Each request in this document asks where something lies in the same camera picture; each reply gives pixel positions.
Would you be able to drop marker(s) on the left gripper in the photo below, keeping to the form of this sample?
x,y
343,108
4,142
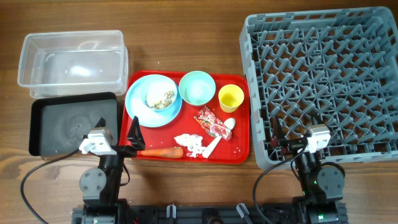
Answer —
x,y
119,150

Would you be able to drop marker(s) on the mint green bowl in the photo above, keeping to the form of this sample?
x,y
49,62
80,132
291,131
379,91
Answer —
x,y
197,88

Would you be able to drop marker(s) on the grey dishwasher rack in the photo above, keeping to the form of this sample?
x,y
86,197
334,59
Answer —
x,y
340,64

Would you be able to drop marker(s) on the white plastic spoon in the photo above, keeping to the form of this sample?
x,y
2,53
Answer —
x,y
230,124

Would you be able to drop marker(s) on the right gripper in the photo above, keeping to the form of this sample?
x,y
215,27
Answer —
x,y
295,144

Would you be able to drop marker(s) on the yellow plastic cup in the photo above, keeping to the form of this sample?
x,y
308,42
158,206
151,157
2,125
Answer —
x,y
230,98

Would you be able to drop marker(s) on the white tissue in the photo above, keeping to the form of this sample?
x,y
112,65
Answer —
x,y
192,142

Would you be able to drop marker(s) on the black plastic tray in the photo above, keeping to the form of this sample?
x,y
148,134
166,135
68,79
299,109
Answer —
x,y
57,125

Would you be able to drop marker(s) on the rice and food scraps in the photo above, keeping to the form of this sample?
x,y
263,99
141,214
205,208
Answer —
x,y
160,100

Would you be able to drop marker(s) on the red snack wrapper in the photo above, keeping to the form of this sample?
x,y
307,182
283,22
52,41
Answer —
x,y
212,124

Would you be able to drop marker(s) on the orange carrot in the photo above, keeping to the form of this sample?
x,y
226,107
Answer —
x,y
170,152

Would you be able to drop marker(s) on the light blue plate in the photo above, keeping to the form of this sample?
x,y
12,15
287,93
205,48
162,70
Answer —
x,y
148,117

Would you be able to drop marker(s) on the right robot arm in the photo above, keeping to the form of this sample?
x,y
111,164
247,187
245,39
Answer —
x,y
322,182

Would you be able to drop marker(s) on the light blue small bowl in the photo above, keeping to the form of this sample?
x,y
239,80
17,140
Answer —
x,y
157,83

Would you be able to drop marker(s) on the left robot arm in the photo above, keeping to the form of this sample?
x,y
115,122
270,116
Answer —
x,y
100,186

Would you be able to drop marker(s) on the red serving tray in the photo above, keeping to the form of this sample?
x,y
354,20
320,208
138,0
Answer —
x,y
233,151

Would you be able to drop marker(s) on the clear plastic bin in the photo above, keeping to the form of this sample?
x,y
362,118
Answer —
x,y
56,64

